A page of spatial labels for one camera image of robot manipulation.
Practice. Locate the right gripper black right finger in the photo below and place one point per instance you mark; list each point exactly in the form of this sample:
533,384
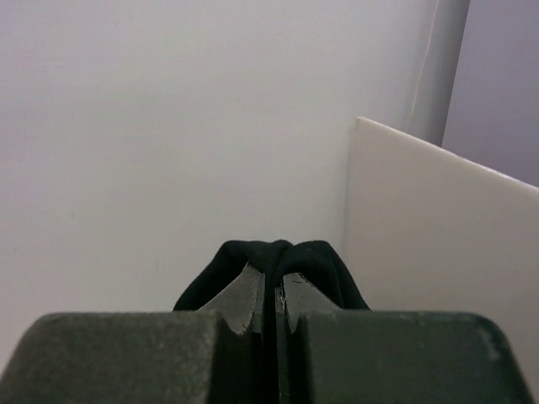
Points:
326,354

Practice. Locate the cream plastic laundry basket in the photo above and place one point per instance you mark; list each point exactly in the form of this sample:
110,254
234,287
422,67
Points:
428,230

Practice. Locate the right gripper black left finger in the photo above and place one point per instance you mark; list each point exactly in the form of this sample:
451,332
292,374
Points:
211,355

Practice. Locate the black t shirt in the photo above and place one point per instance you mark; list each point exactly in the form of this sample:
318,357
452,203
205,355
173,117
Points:
316,260

